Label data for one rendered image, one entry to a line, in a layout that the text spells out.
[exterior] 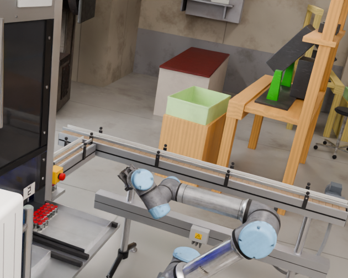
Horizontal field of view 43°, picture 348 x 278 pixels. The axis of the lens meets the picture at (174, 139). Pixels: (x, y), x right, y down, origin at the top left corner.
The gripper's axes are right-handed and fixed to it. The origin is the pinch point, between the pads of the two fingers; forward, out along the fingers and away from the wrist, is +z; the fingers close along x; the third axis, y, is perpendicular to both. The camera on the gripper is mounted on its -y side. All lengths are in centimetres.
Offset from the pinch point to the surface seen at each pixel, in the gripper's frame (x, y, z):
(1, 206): 35, 25, -88
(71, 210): 27.1, 4.4, 35.1
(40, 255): 47.7, 0.6, 6.6
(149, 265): 12, -73, 140
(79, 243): 33.1, -7.4, 14.1
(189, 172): -41, -28, 75
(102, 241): 25.2, -13.9, 15.5
